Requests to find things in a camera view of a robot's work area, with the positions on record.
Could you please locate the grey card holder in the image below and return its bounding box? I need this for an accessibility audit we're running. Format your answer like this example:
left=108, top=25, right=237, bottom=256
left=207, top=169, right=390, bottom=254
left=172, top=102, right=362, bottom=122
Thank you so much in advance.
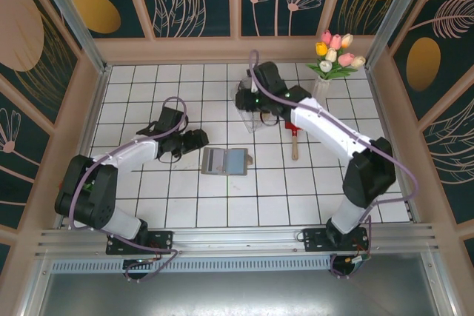
left=201, top=147, right=256, bottom=177

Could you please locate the perforated metal strip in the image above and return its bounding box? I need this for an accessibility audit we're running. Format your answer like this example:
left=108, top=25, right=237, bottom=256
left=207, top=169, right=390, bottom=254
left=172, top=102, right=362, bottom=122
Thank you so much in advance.
left=50, top=258, right=334, bottom=273

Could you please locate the aluminium frame post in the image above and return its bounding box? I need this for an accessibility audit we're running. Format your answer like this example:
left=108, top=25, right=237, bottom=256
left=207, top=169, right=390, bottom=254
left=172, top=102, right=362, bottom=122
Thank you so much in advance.
left=30, top=0, right=109, bottom=75
left=364, top=0, right=425, bottom=70

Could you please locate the grey card with dark stripe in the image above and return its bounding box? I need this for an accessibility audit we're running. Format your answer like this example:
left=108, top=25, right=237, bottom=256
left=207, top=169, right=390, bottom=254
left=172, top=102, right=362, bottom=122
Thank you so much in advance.
left=204, top=149, right=226, bottom=173

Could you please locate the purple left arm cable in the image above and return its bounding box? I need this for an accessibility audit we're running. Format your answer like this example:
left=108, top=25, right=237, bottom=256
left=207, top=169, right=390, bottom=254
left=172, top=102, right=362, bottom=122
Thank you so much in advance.
left=66, top=96, right=190, bottom=284

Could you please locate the grey metal sheet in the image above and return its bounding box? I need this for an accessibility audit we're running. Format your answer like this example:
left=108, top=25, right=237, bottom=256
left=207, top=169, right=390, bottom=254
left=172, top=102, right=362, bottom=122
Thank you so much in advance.
left=35, top=251, right=458, bottom=316

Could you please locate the light blue card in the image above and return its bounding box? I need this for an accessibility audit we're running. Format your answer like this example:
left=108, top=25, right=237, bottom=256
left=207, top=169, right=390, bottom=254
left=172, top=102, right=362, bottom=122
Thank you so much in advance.
left=225, top=149, right=248, bottom=175

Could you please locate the small green circuit board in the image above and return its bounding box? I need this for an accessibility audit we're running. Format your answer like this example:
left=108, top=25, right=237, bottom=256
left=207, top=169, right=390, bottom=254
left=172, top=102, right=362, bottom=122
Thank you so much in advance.
left=346, top=252, right=372, bottom=269

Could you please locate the clear plastic organizer box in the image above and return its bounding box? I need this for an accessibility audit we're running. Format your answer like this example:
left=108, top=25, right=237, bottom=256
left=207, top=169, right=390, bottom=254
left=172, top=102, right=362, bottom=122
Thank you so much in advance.
left=233, top=74, right=277, bottom=135

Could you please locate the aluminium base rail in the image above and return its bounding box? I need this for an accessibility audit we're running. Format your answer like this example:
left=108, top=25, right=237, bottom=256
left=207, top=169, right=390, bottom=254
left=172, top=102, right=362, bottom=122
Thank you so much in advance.
left=35, top=222, right=444, bottom=258

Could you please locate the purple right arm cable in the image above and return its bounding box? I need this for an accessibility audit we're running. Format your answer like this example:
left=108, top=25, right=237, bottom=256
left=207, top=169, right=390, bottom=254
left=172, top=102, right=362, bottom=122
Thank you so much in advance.
left=248, top=49, right=419, bottom=280

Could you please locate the red shovel with wooden handle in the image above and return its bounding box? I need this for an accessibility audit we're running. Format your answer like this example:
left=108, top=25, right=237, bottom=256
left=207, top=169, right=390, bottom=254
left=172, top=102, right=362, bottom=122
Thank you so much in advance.
left=284, top=119, right=305, bottom=162

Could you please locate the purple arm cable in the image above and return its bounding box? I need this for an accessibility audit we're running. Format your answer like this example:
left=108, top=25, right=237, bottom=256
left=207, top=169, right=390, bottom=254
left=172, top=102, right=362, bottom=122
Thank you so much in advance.
left=66, top=96, right=190, bottom=284
left=248, top=49, right=419, bottom=280

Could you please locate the white ribbed vase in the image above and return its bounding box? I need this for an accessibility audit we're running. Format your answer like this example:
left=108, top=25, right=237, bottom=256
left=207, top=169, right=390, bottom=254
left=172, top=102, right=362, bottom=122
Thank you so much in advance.
left=313, top=75, right=331, bottom=101

